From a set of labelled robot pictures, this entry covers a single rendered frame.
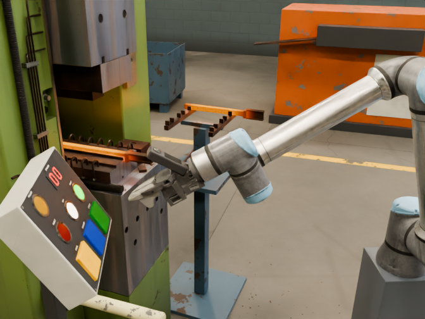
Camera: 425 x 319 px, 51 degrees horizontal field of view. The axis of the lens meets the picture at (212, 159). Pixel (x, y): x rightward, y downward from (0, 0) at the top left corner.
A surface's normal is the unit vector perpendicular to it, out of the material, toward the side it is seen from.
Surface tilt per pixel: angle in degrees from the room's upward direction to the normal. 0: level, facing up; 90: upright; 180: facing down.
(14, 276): 90
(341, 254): 0
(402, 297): 90
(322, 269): 0
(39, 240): 90
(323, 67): 90
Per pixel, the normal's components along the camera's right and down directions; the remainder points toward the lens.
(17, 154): 0.94, 0.15
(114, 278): -0.33, 0.37
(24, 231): 0.11, 0.40
